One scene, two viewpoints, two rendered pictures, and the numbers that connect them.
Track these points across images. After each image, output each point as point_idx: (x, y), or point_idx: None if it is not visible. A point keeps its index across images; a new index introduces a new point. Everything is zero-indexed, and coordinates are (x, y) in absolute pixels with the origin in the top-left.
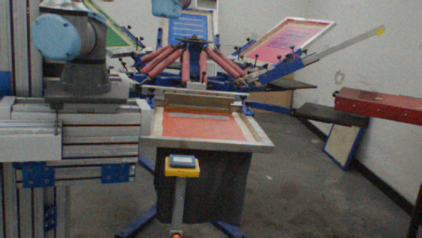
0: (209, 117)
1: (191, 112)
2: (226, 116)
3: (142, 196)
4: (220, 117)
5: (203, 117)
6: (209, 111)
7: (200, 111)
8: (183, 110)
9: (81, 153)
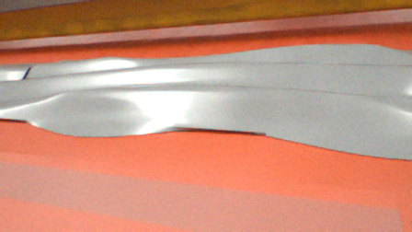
0: (83, 96)
1: (62, 48)
2: (394, 43)
3: None
4: (266, 76)
5: (23, 99)
6: (207, 11)
7: (130, 25)
8: (31, 38)
9: None
